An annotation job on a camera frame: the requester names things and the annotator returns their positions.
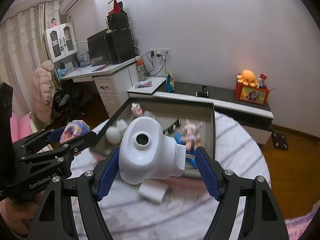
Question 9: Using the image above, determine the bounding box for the pink box with black rim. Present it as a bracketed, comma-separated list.
[89, 98, 216, 160]

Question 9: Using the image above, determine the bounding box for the pink bunny figurine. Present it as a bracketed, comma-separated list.
[181, 119, 203, 151]

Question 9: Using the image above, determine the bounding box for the pink bed blanket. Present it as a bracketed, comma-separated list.
[10, 112, 33, 142]

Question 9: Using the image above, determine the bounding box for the white round compact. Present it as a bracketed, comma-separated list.
[105, 126, 123, 145]

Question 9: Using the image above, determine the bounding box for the white pink brick figure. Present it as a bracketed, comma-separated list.
[131, 102, 144, 117]

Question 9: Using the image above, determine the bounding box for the red toy box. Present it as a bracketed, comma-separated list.
[235, 83, 270, 105]

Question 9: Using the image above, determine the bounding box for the black computer monitor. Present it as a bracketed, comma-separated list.
[87, 29, 110, 63]

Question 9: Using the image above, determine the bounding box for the black computer tower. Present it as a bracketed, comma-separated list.
[106, 28, 136, 64]

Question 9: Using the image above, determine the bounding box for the black office chair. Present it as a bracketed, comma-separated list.
[51, 81, 85, 123]

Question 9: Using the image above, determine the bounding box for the blue snack bag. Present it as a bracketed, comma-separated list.
[166, 69, 175, 93]

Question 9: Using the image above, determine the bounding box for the black-top low tv bench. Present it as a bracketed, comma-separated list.
[152, 81, 275, 145]

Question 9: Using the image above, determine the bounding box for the white low side cabinet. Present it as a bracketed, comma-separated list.
[127, 77, 165, 98]

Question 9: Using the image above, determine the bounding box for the white wall power strip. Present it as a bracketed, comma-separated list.
[149, 48, 170, 57]

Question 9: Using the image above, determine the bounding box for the beige curtain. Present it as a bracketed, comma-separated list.
[1, 0, 60, 118]

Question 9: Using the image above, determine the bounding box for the person's left hand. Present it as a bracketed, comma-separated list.
[1, 193, 42, 236]

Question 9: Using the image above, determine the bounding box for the pink puffer jacket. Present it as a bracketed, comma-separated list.
[32, 60, 55, 126]

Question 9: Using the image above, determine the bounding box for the orange-lid water bottle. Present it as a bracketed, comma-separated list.
[136, 59, 146, 81]

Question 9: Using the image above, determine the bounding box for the white wall charger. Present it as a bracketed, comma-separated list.
[138, 180, 168, 203]

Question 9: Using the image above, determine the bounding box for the black speaker box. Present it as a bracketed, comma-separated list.
[107, 12, 129, 30]

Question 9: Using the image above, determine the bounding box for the white glass-door cabinet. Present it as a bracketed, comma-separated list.
[44, 23, 78, 63]

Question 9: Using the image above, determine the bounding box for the orange octopus plush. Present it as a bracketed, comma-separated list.
[237, 70, 258, 88]

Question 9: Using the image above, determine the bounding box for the white desk with drawers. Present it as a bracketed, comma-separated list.
[60, 56, 141, 117]

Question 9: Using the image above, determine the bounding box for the pink purple brick figure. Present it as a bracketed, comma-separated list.
[59, 120, 90, 144]

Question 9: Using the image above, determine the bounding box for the white plug-in vaporizer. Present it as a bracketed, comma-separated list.
[119, 116, 186, 185]

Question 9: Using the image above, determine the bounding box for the striped white quilt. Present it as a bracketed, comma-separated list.
[99, 112, 271, 239]

